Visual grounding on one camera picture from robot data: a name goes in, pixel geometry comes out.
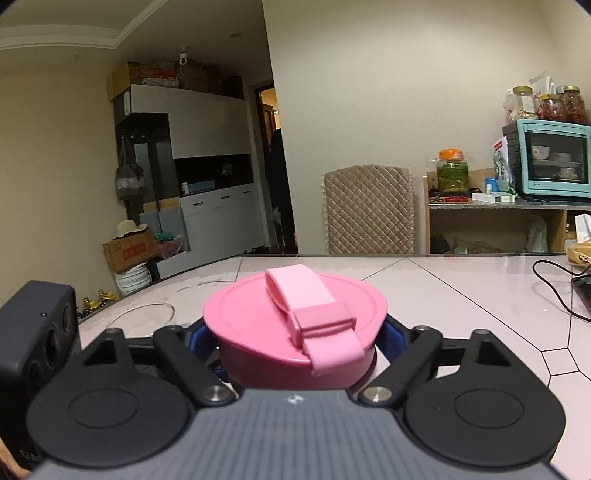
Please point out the quilted beige chair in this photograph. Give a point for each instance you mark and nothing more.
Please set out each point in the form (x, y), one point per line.
(369, 210)

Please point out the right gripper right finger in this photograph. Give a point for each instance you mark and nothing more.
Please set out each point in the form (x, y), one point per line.
(469, 402)

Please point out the white grey cabinet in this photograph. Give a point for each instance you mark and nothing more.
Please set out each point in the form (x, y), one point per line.
(194, 151)

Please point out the cardboard box on floor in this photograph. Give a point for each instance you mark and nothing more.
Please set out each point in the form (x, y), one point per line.
(124, 253)

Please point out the orange lid pickle jar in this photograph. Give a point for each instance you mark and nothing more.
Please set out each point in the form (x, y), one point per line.
(452, 172)

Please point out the pale contents glass jar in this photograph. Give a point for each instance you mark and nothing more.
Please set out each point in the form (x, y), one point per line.
(522, 103)

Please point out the hanging grey bag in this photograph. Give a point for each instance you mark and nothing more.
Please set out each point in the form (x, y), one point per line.
(129, 177)

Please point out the stack of white plates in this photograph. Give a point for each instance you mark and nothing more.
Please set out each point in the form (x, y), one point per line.
(133, 280)

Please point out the teal toaster oven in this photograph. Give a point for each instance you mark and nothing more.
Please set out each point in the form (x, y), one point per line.
(549, 159)

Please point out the straw hat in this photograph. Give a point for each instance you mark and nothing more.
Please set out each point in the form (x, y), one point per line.
(128, 227)

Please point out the pink bottle cap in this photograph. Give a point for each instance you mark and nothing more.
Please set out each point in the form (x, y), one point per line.
(293, 328)

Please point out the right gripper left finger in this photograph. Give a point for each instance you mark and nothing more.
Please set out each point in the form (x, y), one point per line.
(121, 401)

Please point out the black smartphone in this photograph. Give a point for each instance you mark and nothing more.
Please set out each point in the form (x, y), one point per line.
(582, 286)

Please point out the red chili jar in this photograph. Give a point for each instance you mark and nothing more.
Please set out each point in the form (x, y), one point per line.
(551, 108)
(575, 108)

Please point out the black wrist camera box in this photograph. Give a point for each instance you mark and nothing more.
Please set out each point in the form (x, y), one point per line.
(39, 330)

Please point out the wooden shelf unit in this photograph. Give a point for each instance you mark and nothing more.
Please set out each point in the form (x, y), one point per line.
(497, 227)

